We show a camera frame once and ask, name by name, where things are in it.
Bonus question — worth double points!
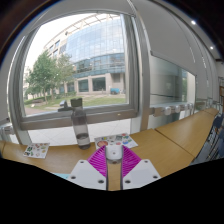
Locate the small white charger block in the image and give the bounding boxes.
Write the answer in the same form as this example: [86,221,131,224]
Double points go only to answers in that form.
[105,143,124,164]

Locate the dark window handle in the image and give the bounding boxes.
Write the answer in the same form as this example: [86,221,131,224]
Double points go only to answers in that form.
[57,99,73,113]

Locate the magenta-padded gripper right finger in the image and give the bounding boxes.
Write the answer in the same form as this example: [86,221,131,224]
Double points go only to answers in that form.
[120,145,162,191]

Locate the clear bottle with black cap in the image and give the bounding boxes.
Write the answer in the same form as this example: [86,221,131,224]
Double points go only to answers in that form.
[70,97,92,150]

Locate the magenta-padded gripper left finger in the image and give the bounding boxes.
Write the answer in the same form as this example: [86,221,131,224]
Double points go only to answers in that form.
[68,145,108,191]

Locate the sticker sheet with red sticker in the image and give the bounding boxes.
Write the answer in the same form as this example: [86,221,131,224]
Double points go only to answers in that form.
[94,132,139,150]

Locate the white wall socket rail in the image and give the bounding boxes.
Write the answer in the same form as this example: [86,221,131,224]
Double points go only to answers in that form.
[0,121,16,143]
[149,102,196,118]

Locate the grey window frame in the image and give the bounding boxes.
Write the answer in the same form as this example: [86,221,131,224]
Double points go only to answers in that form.
[8,9,151,145]

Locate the sticker sheet with green stickers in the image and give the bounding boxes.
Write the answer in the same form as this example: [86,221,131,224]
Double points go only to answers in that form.
[22,142,51,159]

